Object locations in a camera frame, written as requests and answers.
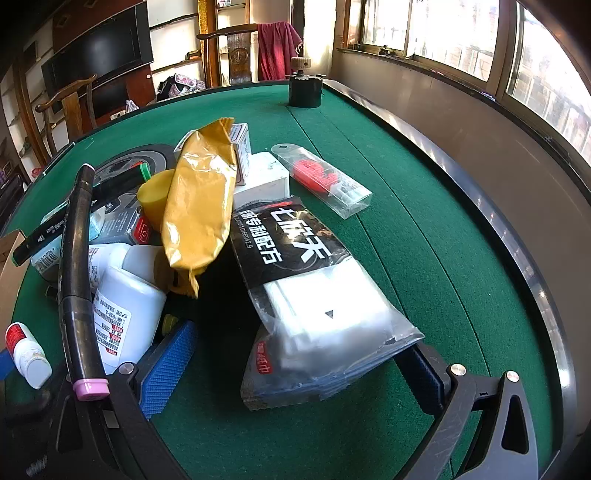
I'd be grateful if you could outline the black holder with wooden knob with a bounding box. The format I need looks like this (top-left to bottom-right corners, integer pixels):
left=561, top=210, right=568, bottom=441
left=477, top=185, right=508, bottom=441
left=288, top=58, right=322, bottom=109

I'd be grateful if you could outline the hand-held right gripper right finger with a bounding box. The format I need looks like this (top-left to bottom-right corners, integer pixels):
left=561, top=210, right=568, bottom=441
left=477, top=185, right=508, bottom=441
left=394, top=344, right=539, bottom=480

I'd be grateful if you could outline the slat back wooden chair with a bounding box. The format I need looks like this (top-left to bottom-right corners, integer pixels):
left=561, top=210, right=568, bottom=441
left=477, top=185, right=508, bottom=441
left=34, top=76, right=99, bottom=155

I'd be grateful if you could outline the blue cartoon tissue pack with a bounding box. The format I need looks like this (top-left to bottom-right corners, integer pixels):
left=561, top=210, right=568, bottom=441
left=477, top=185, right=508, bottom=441
left=30, top=203, right=161, bottom=280

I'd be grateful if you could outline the large white bottle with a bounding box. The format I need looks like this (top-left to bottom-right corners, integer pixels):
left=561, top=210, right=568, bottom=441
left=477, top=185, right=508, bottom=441
left=92, top=244, right=168, bottom=376

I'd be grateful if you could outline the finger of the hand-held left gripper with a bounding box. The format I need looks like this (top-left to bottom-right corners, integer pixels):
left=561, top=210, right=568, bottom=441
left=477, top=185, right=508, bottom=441
left=0, top=349, right=16, bottom=385

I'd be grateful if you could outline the black and white wipes packet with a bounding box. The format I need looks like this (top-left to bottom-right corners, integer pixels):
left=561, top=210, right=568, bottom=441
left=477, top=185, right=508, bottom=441
left=229, top=196, right=426, bottom=412

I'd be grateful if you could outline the white box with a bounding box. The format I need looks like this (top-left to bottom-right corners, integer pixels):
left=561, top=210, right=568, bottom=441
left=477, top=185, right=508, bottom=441
left=233, top=151, right=291, bottom=208

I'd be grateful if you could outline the black marker green cap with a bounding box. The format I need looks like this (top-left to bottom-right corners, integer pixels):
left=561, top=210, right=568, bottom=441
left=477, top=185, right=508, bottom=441
left=11, top=163, right=152, bottom=267

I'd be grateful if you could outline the small pink patterned box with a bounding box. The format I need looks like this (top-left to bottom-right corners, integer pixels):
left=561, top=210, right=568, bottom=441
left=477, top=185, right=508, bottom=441
left=228, top=122, right=253, bottom=185

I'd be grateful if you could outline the carved back wooden chair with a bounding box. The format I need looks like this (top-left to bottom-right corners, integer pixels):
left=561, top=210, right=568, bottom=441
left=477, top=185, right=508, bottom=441
left=196, top=23, right=301, bottom=88

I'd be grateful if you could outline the clear case with red insert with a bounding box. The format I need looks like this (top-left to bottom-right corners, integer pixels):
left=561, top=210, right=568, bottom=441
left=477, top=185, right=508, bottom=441
left=271, top=143, right=373, bottom=219

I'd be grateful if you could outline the black television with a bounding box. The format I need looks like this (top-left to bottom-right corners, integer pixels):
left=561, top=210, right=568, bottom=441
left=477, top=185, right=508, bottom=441
left=41, top=4, right=154, bottom=90

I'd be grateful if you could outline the round grey table control panel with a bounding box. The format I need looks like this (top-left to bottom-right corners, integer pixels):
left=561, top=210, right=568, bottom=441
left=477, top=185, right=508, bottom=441
left=92, top=144, right=178, bottom=217

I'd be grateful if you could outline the yellow tape roll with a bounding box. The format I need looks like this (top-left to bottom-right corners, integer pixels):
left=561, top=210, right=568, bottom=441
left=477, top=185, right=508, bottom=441
left=137, top=169, right=176, bottom=232

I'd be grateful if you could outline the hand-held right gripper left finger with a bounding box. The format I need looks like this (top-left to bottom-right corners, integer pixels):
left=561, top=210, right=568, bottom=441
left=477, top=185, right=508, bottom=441
left=104, top=320, right=199, bottom=480

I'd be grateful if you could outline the small white bottle red label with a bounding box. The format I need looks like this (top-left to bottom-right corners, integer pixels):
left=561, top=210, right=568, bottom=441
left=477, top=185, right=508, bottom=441
left=4, top=322, right=52, bottom=389

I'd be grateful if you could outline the window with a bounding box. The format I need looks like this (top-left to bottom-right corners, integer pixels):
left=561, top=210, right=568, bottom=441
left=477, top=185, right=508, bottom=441
left=346, top=0, right=591, bottom=162

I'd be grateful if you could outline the black marker pink cap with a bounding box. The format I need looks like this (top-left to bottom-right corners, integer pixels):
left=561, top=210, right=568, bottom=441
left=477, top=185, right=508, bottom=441
left=58, top=165, right=112, bottom=401

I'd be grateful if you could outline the red cloth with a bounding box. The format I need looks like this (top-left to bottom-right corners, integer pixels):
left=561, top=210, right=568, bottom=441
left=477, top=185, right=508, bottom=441
left=257, top=22, right=302, bottom=81

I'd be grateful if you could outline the floral bag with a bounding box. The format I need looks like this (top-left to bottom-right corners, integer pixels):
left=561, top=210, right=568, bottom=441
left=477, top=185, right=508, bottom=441
left=157, top=73, right=205, bottom=101

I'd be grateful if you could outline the yellow snack packet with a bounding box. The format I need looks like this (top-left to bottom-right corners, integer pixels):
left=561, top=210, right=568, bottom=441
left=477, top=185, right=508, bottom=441
left=161, top=117, right=238, bottom=298

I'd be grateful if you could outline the cardboard box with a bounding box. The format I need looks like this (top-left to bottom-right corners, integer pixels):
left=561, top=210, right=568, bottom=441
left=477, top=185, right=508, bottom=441
left=0, top=231, right=28, bottom=333

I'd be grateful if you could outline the wooden wall shelf unit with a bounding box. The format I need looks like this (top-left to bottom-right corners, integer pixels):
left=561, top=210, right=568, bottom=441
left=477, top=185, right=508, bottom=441
left=0, top=0, right=259, bottom=185

